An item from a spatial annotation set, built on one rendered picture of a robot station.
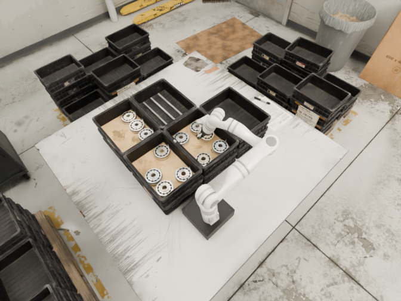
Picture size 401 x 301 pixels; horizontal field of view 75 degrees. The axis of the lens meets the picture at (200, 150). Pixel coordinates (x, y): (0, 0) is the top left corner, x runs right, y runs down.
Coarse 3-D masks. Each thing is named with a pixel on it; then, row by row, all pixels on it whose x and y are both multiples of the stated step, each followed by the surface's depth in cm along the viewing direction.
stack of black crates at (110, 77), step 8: (120, 56) 267; (104, 64) 261; (112, 64) 267; (120, 64) 273; (128, 64) 275; (136, 64) 259; (96, 72) 260; (104, 72) 266; (112, 72) 269; (120, 72) 269; (128, 72) 252; (136, 72) 259; (96, 80) 258; (104, 80) 263; (112, 80) 263; (120, 80) 250; (128, 80) 257; (104, 88) 254; (112, 88) 251; (120, 88) 256; (112, 96) 257
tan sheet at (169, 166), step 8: (160, 144) 174; (152, 152) 170; (136, 160) 167; (144, 160) 167; (152, 160) 167; (168, 160) 167; (176, 160) 167; (144, 168) 164; (168, 168) 163; (176, 168) 163; (144, 176) 161; (168, 176) 160; (176, 184) 157
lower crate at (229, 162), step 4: (236, 152) 170; (232, 156) 169; (228, 160) 168; (232, 160) 176; (224, 164) 172; (228, 164) 176; (216, 168) 163; (220, 168) 170; (224, 168) 175; (212, 172) 163; (216, 172) 169; (220, 172) 174; (208, 176) 162; (212, 176) 171; (216, 176) 172; (204, 180) 166; (208, 180) 170; (204, 184) 169
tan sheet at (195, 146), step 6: (186, 132) 179; (192, 138) 176; (216, 138) 176; (192, 144) 173; (198, 144) 173; (204, 144) 173; (210, 144) 173; (192, 150) 170; (198, 150) 170; (204, 150) 170; (210, 150) 170; (216, 156) 167
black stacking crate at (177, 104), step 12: (156, 84) 195; (144, 96) 194; (156, 96) 200; (168, 96) 199; (180, 96) 188; (144, 108) 193; (156, 108) 193; (168, 108) 192; (180, 108) 192; (156, 120) 186; (168, 120) 186
